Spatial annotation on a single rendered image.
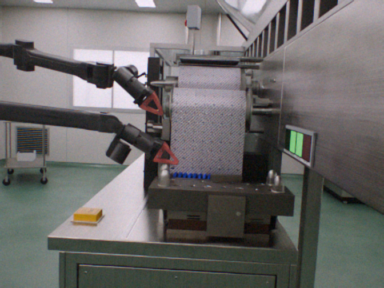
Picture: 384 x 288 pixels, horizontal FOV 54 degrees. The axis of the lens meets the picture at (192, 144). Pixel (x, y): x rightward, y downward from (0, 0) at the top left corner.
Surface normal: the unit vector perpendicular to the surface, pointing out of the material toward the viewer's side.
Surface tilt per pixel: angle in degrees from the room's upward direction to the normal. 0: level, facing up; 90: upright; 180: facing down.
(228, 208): 90
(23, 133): 90
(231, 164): 90
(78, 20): 90
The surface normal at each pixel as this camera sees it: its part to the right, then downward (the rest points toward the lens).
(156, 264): -0.03, 0.11
